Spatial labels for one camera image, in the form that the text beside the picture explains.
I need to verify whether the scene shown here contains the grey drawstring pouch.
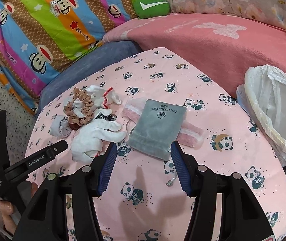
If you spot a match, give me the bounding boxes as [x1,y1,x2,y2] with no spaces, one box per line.
[127,99,187,188]

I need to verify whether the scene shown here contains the white tissues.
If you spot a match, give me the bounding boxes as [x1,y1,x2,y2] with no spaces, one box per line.
[70,119,126,163]

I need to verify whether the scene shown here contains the brown patterned scrunchie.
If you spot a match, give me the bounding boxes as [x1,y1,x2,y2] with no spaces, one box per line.
[66,87,96,125]

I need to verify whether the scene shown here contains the pink fleece blanket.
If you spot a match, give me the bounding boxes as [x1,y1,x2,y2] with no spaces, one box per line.
[102,13,286,103]

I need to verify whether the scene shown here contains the small white cloth bundle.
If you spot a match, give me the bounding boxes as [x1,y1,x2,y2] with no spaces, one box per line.
[50,115,72,138]

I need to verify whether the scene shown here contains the striped monkey-print quilt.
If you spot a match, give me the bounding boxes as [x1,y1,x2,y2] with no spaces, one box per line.
[0,0,138,116]

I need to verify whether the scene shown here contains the pink panda-print sheet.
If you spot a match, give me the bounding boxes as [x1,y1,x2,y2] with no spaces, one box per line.
[24,48,286,241]

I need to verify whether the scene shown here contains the white glove with red cuff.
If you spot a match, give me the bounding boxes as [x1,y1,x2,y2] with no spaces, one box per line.
[84,85,122,106]

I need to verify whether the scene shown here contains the pink face mask packet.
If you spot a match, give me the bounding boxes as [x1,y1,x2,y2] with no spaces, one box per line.
[121,98,205,148]

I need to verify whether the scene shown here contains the green cushion with white tick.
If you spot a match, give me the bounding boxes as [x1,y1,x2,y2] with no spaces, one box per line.
[133,0,170,20]

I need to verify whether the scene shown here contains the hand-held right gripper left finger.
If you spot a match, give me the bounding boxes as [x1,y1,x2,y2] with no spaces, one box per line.
[12,142,118,241]

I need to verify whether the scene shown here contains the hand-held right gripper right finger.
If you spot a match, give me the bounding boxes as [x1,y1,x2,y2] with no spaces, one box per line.
[170,141,276,241]

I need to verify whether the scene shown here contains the dark red scrunchie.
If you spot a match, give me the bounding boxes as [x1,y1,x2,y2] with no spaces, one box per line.
[68,120,82,131]

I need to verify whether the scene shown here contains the person's left hand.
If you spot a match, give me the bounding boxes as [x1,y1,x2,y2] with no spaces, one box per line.
[0,182,39,233]

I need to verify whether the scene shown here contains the trash bin with white liner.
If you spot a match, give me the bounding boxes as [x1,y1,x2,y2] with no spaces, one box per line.
[235,65,286,167]

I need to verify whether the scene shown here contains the blue-grey cushion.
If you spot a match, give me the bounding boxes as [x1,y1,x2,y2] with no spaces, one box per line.
[36,40,143,117]

